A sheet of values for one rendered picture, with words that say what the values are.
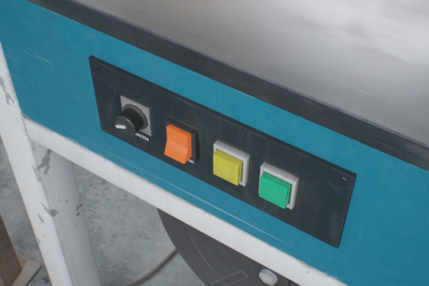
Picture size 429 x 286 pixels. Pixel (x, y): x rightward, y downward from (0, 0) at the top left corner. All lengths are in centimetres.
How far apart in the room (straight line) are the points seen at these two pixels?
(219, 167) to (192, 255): 54
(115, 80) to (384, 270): 27
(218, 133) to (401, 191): 15
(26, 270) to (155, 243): 25
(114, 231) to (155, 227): 8
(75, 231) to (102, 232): 37
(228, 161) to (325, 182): 8
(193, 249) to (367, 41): 61
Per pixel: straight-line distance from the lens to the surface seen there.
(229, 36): 48
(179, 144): 53
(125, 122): 55
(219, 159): 51
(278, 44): 47
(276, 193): 49
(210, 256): 101
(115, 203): 132
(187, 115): 52
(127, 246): 125
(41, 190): 82
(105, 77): 56
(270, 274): 88
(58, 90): 63
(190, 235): 100
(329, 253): 54
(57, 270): 98
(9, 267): 122
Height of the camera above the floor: 102
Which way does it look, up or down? 46 degrees down
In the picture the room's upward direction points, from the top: straight up
